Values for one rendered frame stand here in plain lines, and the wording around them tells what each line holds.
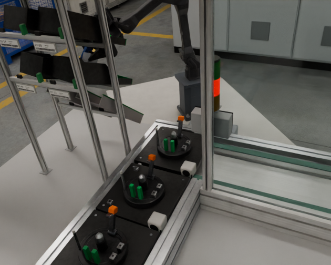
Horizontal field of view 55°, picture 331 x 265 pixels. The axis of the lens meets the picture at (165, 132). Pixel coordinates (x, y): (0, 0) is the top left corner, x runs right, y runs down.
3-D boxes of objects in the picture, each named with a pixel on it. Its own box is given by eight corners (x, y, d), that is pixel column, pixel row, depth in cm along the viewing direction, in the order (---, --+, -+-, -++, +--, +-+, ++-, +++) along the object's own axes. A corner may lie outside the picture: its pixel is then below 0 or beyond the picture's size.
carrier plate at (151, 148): (161, 130, 142) (160, 125, 140) (213, 140, 132) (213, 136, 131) (134, 163, 125) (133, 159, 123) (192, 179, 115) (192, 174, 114)
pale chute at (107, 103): (117, 115, 147) (121, 106, 147) (140, 123, 140) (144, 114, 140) (74, 97, 123) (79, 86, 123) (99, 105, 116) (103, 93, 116)
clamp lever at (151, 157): (149, 174, 112) (151, 153, 110) (154, 175, 112) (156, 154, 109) (144, 177, 109) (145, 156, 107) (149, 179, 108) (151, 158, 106)
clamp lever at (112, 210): (111, 227, 95) (112, 204, 93) (116, 230, 94) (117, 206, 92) (103, 233, 92) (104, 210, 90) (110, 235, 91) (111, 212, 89)
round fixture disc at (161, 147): (166, 134, 135) (165, 130, 134) (197, 141, 130) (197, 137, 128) (151, 154, 125) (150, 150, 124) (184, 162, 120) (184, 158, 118)
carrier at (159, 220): (132, 166, 123) (127, 140, 116) (190, 181, 114) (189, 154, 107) (96, 212, 106) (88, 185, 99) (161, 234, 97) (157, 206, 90)
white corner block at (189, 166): (185, 167, 120) (184, 159, 118) (196, 171, 118) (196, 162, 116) (180, 176, 117) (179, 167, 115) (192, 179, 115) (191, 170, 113)
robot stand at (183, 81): (202, 102, 176) (200, 68, 164) (213, 115, 164) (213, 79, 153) (176, 108, 173) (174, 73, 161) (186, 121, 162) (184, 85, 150)
